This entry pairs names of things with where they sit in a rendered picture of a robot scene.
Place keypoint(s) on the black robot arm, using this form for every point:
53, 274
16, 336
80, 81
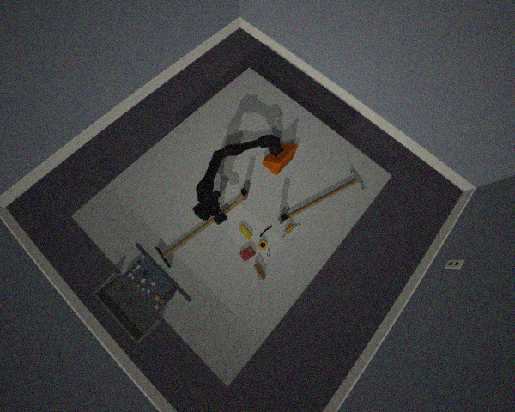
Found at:
205, 186

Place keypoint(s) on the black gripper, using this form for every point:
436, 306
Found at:
219, 218

